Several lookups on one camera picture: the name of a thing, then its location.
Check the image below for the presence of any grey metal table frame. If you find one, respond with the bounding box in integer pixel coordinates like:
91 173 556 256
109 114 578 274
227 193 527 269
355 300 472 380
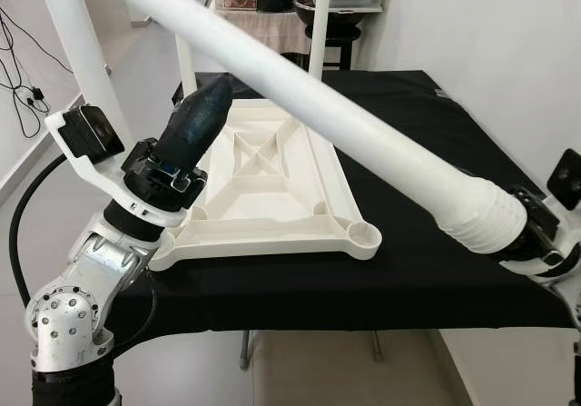
238 329 384 371

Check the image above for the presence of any black power cable with adapter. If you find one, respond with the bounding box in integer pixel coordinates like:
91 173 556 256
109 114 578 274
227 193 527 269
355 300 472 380
0 6 74 139

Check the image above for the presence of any black round basin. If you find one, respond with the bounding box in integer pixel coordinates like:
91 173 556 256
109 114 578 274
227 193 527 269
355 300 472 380
292 0 364 30

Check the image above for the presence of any beige cloth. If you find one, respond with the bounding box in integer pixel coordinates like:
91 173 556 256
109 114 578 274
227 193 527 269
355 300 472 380
218 6 314 57

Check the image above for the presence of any black stool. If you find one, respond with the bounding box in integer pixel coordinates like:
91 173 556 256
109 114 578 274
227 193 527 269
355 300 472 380
300 25 359 73

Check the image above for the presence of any white plastic children table top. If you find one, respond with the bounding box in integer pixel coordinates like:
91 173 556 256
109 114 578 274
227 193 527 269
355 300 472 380
147 93 382 272

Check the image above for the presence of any black tablecloth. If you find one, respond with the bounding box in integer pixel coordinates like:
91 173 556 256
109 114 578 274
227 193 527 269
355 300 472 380
104 68 581 334

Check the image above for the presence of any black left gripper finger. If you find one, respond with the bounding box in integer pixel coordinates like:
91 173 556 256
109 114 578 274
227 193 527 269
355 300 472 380
168 73 234 169

